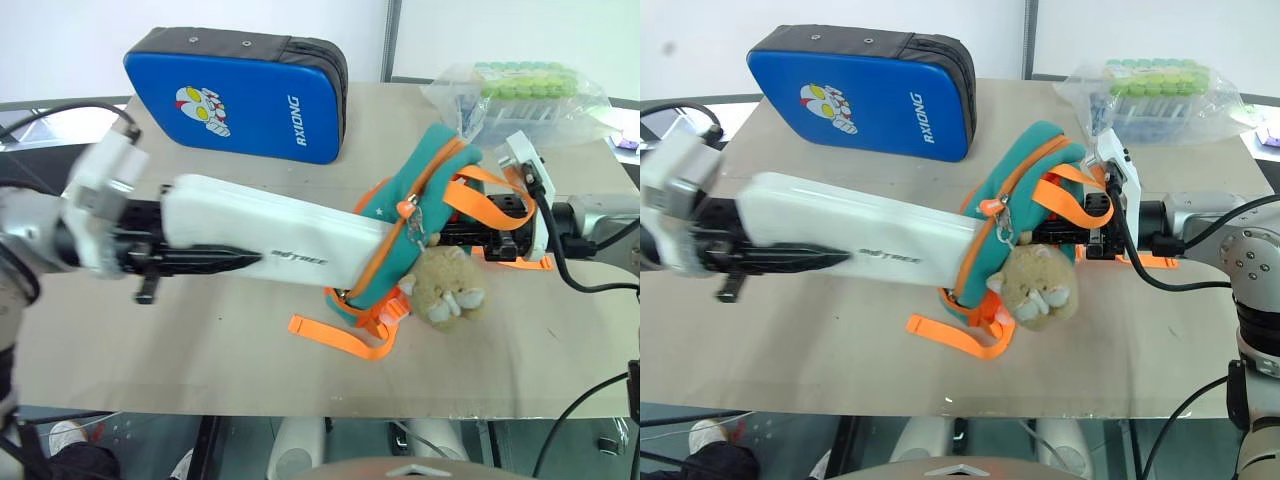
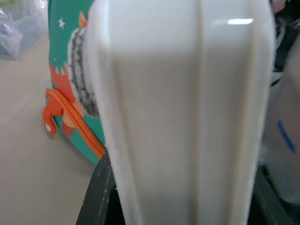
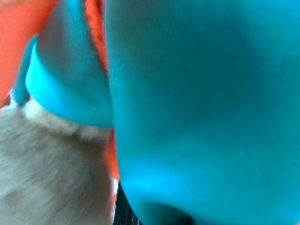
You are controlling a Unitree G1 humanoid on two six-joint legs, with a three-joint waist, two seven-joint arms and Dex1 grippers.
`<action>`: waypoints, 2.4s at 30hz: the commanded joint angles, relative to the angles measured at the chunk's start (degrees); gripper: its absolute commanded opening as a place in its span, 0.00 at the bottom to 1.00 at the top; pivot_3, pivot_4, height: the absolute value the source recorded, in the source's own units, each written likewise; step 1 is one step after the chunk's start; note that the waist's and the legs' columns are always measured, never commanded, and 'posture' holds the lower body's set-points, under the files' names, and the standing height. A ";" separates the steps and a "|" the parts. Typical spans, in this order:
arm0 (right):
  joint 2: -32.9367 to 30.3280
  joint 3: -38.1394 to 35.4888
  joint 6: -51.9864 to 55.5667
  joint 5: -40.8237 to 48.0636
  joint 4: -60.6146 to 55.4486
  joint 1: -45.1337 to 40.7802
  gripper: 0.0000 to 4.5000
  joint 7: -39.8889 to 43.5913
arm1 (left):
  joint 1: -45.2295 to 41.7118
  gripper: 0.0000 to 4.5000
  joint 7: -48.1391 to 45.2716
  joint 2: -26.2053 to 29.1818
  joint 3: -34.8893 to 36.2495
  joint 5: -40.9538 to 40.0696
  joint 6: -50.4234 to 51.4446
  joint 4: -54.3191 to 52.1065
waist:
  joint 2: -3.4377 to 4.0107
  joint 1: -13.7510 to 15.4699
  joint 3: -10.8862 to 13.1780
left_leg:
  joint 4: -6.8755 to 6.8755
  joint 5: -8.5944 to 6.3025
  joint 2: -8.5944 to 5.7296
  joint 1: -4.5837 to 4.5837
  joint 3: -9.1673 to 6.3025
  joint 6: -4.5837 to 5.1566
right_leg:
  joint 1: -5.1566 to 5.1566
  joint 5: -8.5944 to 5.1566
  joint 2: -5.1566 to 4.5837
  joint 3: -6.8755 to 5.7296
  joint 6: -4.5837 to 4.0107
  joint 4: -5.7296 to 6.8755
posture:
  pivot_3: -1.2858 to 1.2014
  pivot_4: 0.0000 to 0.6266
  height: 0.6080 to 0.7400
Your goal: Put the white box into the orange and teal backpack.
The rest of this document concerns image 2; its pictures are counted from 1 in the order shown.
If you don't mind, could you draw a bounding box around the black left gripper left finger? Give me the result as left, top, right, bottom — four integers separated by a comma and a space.
75, 150, 128, 225

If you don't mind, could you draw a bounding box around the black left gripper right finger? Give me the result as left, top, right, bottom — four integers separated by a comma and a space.
247, 164, 300, 225

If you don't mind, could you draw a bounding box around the white plastic box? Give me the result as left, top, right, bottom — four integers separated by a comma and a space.
87, 0, 275, 225

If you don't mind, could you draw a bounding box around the orange and teal backpack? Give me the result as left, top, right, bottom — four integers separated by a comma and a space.
45, 0, 106, 167

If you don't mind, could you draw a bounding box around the orange dinosaur zipper pull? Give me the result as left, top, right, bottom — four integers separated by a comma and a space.
42, 88, 64, 136

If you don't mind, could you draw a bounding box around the clear plastic bag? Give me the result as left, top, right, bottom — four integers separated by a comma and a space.
0, 0, 49, 61

